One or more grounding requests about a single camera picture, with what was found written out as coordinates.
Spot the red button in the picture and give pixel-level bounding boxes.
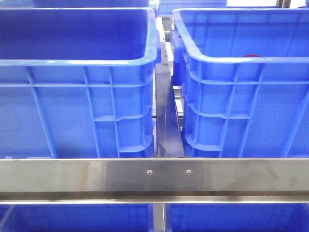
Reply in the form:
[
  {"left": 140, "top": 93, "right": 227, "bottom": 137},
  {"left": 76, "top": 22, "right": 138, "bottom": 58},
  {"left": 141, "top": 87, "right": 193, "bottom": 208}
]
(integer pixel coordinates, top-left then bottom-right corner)
[{"left": 244, "top": 54, "right": 259, "bottom": 58}]

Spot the large blue crate left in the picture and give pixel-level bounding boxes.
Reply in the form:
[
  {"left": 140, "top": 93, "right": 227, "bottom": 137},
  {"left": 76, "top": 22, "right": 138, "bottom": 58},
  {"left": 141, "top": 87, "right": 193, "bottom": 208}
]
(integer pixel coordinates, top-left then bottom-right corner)
[{"left": 0, "top": 8, "right": 160, "bottom": 159}]

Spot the large blue crate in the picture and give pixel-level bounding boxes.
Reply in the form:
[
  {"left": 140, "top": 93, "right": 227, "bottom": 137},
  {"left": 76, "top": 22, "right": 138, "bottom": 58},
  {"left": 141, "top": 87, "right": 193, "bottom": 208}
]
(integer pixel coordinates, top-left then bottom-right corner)
[
  {"left": 171, "top": 8, "right": 309, "bottom": 158},
  {"left": 0, "top": 8, "right": 160, "bottom": 159}
]

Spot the large blue crate right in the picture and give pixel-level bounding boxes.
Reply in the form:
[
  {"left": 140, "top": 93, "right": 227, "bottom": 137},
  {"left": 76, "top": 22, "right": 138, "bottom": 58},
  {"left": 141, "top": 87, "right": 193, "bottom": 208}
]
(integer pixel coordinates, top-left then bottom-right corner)
[{"left": 171, "top": 8, "right": 309, "bottom": 158}]

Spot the blue crate lower right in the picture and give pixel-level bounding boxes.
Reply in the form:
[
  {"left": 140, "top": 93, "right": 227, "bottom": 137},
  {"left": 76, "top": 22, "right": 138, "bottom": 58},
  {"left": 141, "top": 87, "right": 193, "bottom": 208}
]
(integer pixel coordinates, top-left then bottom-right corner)
[{"left": 168, "top": 203, "right": 309, "bottom": 232}]

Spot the blue crate rear right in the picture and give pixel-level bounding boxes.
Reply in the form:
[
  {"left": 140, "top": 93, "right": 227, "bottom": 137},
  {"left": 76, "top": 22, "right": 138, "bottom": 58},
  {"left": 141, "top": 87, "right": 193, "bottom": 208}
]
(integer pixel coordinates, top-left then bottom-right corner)
[{"left": 158, "top": 0, "right": 227, "bottom": 16}]

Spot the blue crate rear left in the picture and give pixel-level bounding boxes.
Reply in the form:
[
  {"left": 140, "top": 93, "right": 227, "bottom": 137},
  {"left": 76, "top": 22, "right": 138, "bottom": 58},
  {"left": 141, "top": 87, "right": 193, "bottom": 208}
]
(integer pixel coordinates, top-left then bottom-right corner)
[{"left": 33, "top": 0, "right": 157, "bottom": 8}]

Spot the blue crate lower left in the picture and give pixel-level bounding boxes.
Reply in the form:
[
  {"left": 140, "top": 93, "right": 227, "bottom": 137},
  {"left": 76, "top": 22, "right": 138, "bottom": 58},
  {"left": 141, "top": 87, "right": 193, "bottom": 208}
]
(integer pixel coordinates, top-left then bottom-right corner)
[{"left": 0, "top": 204, "right": 154, "bottom": 232}]

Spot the steel centre divider rail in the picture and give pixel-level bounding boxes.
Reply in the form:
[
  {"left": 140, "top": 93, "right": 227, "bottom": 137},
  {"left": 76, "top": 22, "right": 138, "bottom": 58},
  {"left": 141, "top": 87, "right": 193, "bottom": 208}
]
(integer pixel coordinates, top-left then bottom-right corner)
[{"left": 154, "top": 17, "right": 184, "bottom": 158}]

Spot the steel vertical post below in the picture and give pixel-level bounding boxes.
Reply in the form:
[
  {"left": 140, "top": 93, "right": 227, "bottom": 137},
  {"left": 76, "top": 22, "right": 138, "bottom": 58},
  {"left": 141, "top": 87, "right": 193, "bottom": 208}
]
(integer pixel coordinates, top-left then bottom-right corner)
[{"left": 153, "top": 203, "right": 167, "bottom": 232}]

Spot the steel shelf front rail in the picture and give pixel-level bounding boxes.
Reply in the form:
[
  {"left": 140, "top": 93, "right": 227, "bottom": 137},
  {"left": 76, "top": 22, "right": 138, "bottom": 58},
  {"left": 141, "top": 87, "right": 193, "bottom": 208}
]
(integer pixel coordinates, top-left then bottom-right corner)
[{"left": 0, "top": 158, "right": 309, "bottom": 204}]

